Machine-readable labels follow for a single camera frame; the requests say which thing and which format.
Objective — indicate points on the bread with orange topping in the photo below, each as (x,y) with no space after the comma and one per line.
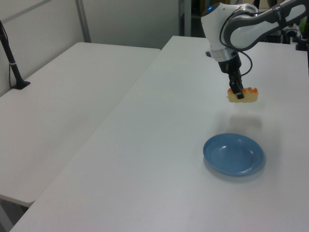
(251,96)

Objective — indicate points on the black clamp mount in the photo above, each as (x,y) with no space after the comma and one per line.
(301,44)

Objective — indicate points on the green background object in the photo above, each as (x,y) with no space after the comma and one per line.
(303,24)

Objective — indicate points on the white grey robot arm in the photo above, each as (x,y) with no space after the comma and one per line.
(214,24)

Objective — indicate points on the grey metal partition post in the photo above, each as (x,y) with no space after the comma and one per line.
(83,21)

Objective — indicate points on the blue round plate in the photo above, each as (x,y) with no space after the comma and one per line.
(233,154)

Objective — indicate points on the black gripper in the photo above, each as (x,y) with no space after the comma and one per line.
(229,65)

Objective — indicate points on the white side table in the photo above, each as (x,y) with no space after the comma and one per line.
(60,101)

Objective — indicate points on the black pole camera stand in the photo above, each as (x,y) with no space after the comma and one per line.
(14,70)

